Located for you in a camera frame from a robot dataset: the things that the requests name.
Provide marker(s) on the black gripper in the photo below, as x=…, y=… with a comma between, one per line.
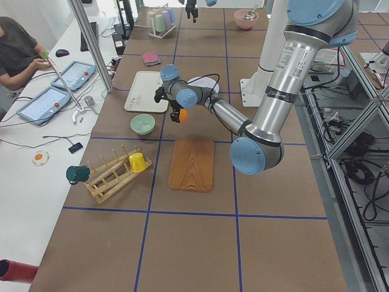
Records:
x=175, y=107
x=191, y=5

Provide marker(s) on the orange fruit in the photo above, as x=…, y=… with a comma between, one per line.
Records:
x=184, y=115

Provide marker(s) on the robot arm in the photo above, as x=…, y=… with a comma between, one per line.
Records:
x=209, y=3
x=309, y=26

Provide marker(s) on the cream bear tray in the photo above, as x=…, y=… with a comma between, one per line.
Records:
x=142, y=92

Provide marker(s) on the brown wooden tray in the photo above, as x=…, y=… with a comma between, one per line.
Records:
x=192, y=165

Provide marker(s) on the light blue cup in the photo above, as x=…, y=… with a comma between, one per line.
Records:
x=172, y=15

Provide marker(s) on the lilac cup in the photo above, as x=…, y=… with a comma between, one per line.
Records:
x=167, y=20

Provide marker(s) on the light green cup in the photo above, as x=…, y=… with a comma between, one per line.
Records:
x=159, y=24

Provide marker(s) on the green bowl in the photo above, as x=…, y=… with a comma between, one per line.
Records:
x=143, y=124

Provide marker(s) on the white ridged plate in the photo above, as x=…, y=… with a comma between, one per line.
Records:
x=204, y=82

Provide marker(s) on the pink bowl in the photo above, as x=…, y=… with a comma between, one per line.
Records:
x=242, y=24

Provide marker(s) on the pink folded cloth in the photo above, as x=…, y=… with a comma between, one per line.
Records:
x=151, y=59

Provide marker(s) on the metal scoop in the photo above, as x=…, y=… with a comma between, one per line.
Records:
x=250, y=15

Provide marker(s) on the yellow cup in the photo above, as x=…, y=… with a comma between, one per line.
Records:
x=137, y=162

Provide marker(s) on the small metal cylinder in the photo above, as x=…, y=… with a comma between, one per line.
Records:
x=89, y=101

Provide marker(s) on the wooden cup rack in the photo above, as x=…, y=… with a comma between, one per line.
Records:
x=112, y=176

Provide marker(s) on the small black device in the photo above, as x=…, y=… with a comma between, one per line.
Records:
x=75, y=147

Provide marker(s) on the far teach pendant tablet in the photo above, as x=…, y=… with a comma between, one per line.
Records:
x=77, y=74

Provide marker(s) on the teach pendant tablet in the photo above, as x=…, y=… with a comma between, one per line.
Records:
x=77, y=74
x=44, y=106

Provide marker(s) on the dark green cup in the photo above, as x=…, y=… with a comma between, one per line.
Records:
x=76, y=174

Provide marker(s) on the near teach pendant tablet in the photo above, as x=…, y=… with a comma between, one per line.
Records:
x=44, y=106

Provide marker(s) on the black computer mouse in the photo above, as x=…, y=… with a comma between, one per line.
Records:
x=61, y=53

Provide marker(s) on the fried egg toy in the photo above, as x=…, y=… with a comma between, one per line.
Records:
x=40, y=158

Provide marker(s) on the seated person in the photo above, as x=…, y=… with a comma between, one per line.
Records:
x=21, y=55

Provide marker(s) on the red cylinder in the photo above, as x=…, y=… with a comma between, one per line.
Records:
x=17, y=272

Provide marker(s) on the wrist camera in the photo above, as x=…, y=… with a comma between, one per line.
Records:
x=160, y=94

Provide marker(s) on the white wire cup rack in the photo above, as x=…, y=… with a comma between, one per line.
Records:
x=151, y=22

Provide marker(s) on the aluminium frame post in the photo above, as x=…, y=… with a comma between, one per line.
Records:
x=83, y=23

